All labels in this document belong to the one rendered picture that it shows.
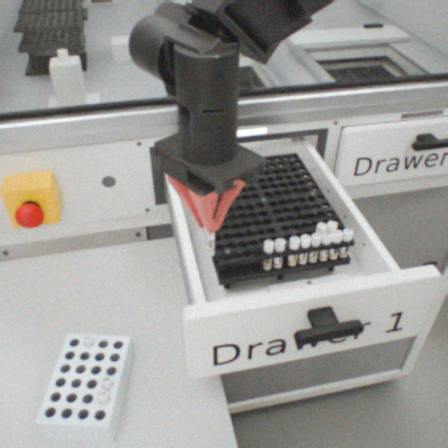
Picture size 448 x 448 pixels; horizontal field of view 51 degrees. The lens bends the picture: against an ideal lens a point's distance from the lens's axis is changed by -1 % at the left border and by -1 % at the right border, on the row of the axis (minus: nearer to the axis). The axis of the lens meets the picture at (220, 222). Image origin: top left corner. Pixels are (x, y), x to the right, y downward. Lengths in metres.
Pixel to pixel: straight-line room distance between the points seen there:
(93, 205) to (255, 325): 0.39
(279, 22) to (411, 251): 0.77
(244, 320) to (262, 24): 0.29
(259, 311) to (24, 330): 0.37
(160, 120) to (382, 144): 0.37
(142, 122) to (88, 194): 0.15
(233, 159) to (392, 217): 0.60
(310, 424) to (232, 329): 1.00
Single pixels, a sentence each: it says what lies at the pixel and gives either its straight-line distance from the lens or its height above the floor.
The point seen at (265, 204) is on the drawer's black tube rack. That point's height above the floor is 0.90.
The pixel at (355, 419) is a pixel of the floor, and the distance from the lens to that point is 1.52.
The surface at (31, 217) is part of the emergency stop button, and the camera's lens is 0.72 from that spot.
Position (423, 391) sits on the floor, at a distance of 1.63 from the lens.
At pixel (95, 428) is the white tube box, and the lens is 0.58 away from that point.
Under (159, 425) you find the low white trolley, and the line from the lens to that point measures 0.61.
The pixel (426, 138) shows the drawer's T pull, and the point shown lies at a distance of 0.86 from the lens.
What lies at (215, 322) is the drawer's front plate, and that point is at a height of 0.92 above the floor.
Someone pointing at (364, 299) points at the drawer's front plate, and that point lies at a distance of 0.54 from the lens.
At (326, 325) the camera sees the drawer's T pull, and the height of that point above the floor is 0.91.
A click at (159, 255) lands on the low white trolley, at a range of 0.79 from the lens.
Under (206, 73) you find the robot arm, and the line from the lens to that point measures 0.41.
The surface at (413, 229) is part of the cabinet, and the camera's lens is 1.07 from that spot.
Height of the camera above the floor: 1.30
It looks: 40 degrees down
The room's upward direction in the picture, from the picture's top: straight up
